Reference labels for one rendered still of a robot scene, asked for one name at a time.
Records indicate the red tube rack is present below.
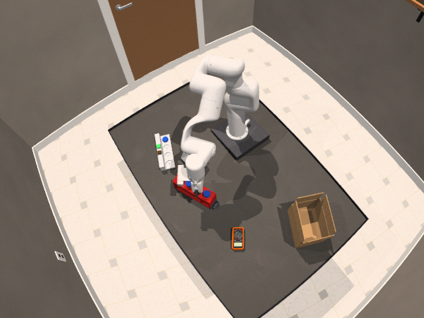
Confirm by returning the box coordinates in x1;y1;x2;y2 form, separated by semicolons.
173;175;216;209

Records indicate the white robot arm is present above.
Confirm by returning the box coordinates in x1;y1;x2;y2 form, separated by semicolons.
177;54;259;186

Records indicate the brown cardboard box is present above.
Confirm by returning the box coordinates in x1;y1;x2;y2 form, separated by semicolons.
288;193;336;248

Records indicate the black pocket multimeter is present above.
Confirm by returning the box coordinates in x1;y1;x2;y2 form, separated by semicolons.
232;227;244;250

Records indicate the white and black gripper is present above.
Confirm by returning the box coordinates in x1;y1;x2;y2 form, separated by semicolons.
191;180;203;197

